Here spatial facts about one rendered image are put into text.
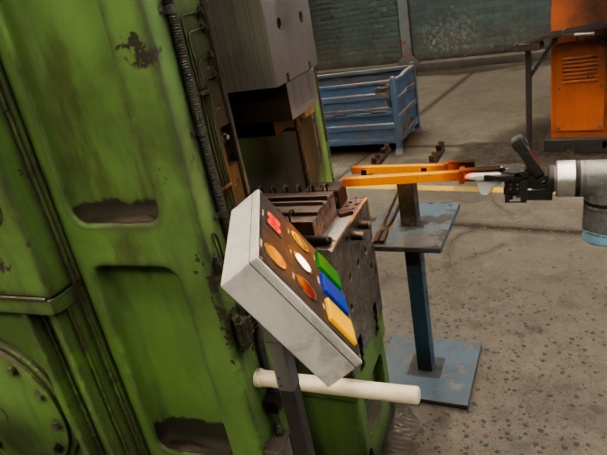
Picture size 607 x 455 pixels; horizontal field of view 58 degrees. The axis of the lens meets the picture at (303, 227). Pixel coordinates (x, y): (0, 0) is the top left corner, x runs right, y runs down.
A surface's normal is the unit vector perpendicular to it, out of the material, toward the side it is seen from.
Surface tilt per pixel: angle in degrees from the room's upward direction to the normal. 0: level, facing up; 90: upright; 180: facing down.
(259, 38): 90
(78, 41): 89
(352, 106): 89
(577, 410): 0
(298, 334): 90
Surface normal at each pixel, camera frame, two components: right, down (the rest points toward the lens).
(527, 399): -0.18, -0.90
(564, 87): -0.50, 0.43
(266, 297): 0.07, 0.39
